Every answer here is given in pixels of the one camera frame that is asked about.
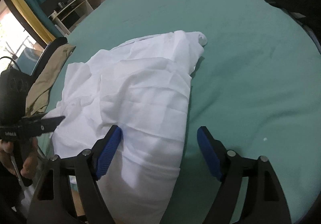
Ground black monitor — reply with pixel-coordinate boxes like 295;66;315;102
40;0;68;16

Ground white garment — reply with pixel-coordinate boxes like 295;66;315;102
48;31;207;223

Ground beige trousers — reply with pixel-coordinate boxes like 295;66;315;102
25;44;76;117

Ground yellow curtain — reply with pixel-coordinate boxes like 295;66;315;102
4;0;57;44

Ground left hand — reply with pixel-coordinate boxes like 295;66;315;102
1;137;38;179

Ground white wooden desk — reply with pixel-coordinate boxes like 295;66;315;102
49;0;104;36

